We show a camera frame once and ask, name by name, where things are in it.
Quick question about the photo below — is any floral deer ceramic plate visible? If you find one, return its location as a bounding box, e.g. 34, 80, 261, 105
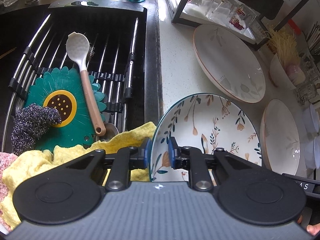
149, 93, 262, 183

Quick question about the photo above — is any small white leaf-pattern plate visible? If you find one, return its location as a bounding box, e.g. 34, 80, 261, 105
259, 99, 300, 175

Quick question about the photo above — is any white blue small bowl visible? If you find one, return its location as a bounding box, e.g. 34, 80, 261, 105
303, 104, 319, 133
304, 137, 320, 169

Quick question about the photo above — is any person's right hand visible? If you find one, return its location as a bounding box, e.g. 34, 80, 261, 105
297, 215, 320, 236

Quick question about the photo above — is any green sunflower silicone mat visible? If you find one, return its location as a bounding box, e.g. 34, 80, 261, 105
24, 67, 95, 151

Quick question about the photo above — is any yellow dish cloth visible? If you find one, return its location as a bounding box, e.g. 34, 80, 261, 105
0, 121, 157, 230

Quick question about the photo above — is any roll-up steel drying rack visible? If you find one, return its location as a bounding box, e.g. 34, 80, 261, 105
9, 15, 135, 154

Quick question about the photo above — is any large white leaf-pattern plate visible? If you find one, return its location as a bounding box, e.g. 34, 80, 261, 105
193, 24, 266, 103

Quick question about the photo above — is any pink dish cloth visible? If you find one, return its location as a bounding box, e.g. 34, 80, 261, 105
1, 152, 21, 232

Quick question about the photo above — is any white and tan silicone spoon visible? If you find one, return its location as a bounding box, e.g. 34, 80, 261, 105
66, 32, 106, 137

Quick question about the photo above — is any white bowl with noodles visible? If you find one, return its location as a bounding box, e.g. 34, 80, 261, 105
269, 54, 306, 90

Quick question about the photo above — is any clear glass with red print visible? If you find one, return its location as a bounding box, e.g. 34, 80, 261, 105
229, 4, 257, 33

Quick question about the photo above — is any dry noodles bundle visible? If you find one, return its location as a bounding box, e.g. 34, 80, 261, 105
265, 28, 300, 68

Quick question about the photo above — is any clear drinking glass middle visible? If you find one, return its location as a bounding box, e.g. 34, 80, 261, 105
207, 0, 241, 25

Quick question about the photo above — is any clear drinking glass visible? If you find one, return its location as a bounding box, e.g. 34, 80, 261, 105
183, 0, 214, 18
207, 0, 241, 25

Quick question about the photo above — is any clear drinking glass left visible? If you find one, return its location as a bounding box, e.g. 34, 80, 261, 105
183, 0, 214, 18

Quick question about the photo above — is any black metal dish rack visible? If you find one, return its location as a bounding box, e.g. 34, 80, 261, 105
162, 0, 320, 51

